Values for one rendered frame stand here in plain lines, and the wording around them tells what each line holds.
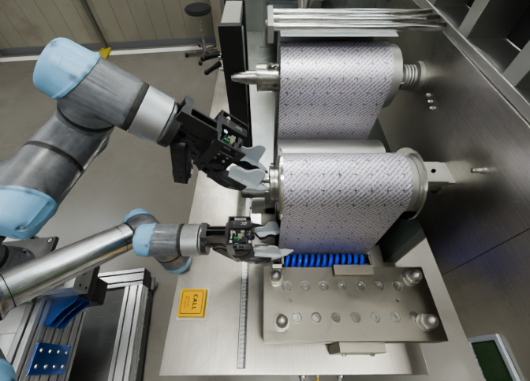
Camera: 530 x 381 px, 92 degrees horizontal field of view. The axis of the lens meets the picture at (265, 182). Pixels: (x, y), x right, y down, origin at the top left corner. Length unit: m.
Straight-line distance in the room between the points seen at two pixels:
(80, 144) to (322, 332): 0.58
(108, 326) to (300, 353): 1.13
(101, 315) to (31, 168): 1.35
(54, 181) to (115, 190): 1.94
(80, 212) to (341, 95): 2.11
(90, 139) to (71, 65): 0.11
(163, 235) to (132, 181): 1.75
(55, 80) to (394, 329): 0.74
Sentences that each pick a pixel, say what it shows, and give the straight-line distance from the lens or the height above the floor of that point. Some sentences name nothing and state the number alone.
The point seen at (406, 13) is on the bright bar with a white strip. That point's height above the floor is 1.45.
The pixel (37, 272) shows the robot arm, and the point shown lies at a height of 1.16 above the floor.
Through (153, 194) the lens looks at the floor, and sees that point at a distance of 2.20.
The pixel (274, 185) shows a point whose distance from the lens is 0.49.
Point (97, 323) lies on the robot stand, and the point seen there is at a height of 0.21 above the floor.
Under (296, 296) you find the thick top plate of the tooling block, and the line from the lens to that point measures 0.66.
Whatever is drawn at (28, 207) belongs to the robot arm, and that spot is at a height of 1.42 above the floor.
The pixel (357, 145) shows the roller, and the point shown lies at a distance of 0.66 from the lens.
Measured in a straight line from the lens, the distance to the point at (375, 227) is 0.61.
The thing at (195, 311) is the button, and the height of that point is 0.92.
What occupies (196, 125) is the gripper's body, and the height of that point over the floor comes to 1.43.
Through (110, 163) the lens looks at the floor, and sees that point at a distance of 2.58.
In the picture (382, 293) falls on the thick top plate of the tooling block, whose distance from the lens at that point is 0.72.
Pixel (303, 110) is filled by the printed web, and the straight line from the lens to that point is 0.62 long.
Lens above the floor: 1.68
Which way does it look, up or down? 54 degrees down
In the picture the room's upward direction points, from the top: straight up
